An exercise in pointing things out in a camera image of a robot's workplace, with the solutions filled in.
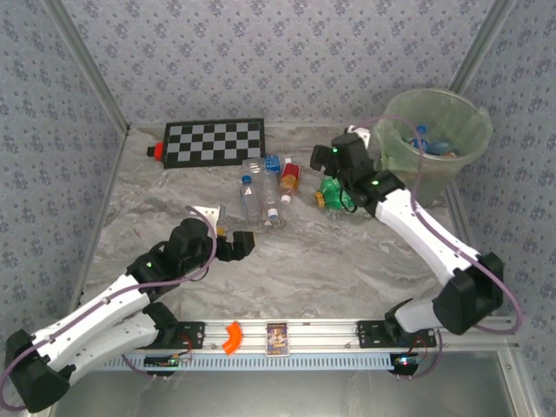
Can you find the green soda bottle yellow cap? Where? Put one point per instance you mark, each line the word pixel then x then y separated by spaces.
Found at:
pixel 334 202

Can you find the orange juice bottle red label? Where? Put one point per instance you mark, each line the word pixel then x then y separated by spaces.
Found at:
pixel 290 174

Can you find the clear bottle blue cap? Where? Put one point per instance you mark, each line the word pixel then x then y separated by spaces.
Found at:
pixel 251 202

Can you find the crushed clear bottle blue label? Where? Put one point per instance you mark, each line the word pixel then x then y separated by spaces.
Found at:
pixel 273 163

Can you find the clear bottle white cap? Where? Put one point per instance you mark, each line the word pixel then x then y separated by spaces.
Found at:
pixel 270 193

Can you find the water bottle white cap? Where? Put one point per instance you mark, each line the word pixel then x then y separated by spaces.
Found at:
pixel 438 148

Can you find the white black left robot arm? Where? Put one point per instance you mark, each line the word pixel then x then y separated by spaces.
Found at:
pixel 87 317

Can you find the bin with green liner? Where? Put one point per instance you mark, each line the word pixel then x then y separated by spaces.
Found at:
pixel 460 117

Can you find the orange curved plastic piece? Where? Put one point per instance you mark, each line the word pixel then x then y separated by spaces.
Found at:
pixel 236 332

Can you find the colourful picture card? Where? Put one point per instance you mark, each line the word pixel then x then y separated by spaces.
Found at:
pixel 277 339

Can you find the black grey checkerboard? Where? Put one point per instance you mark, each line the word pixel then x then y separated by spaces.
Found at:
pixel 213 143

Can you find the red emergency stop button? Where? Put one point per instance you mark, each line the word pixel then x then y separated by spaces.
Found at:
pixel 157 151

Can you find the grey metal panel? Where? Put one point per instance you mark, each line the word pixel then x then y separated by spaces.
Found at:
pixel 278 395

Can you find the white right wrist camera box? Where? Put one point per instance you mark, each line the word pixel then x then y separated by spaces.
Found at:
pixel 360 134

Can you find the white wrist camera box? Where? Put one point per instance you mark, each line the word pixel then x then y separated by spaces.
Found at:
pixel 360 134
pixel 210 215

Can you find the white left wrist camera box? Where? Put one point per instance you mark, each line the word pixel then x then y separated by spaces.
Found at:
pixel 210 215

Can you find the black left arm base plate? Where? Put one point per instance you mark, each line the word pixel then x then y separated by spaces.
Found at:
pixel 195 334

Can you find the aluminium mounting rail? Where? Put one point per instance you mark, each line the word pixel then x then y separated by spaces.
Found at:
pixel 326 334

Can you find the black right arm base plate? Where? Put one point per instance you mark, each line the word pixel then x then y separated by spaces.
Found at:
pixel 369 332

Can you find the aluminium frame post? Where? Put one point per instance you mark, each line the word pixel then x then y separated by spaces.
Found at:
pixel 90 65
pixel 482 43

